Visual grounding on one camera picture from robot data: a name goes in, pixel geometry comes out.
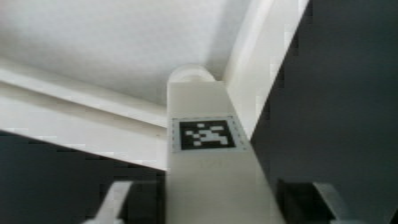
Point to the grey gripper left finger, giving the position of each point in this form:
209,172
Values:
109,211

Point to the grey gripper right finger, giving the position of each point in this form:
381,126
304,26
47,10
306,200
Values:
336,205

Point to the white desk top tray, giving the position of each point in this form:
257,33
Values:
90,50

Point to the white L-shaped obstacle fence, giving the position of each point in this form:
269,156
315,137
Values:
86,130

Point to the white desk leg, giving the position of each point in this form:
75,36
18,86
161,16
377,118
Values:
217,190

